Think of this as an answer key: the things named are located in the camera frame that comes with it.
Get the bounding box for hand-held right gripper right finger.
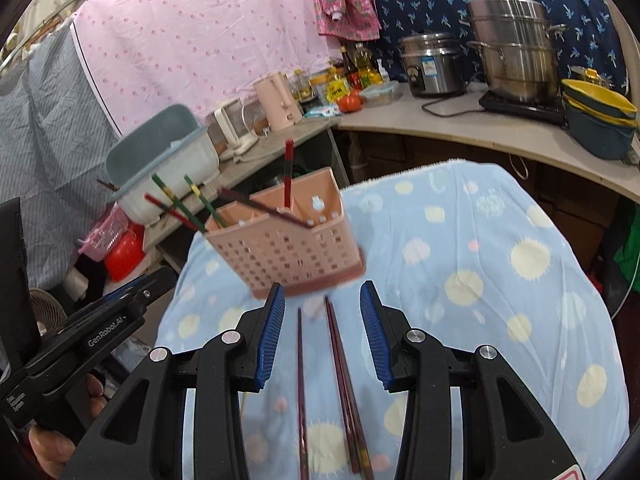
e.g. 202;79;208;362
359;280;586;480

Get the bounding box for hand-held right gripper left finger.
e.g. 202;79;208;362
72;282;287;480

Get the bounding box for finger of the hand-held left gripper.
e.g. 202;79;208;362
102;274;151;306
132;265;177;311

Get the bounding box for brown chopstick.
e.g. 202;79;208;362
323;295;362;476

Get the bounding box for maroon chopstick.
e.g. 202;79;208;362
297;308;311;480
219;187;314;231
327;300;376;480

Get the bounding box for red chopstick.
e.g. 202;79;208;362
282;139;295;209
144;193;209;234

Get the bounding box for pink perforated utensil basket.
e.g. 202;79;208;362
204;167;366;301

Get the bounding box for green chopstick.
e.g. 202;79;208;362
183;174;227;227
151;173;202;232

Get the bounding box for person's left hand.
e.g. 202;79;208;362
27;372;109;479

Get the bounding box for red plastic basin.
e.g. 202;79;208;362
103;222;146;283

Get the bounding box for small white fan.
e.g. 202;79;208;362
29;287;69;337

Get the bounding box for small pink plastic basket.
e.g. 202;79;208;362
77;204;130;262

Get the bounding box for blue dotted blanket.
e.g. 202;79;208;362
154;160;632;480

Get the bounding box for white dish drainer teal lid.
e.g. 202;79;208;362
105;104;221;227

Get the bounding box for blue striped cloth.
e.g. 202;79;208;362
0;34;124;292

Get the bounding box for white toaster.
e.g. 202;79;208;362
205;98;257;157

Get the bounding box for pink electric kettle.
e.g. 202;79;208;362
253;72;304;132

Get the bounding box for curved wooden counter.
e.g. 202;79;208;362
234;82;640;202

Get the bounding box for clear plastic food container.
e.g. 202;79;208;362
359;81;400;109

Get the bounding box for pink dotted curtain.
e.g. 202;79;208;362
72;0;347;137

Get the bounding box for green bag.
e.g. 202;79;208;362
612;232;640;287

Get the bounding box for cooking oil bottle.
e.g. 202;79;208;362
352;42;382;87

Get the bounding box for black induction cooker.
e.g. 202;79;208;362
478;87;569;127

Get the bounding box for steel rice cooker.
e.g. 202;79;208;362
398;32;469;99

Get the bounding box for stacked blue yellow bowls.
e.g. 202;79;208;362
559;77;639;161

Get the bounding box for stainless steel steamer pot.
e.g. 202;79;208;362
459;0;569;106

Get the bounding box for navy printed cloth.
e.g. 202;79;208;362
374;0;629;97

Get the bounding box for pink floral garment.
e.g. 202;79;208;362
304;0;382;42

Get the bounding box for black power cord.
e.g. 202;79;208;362
421;89;482;119

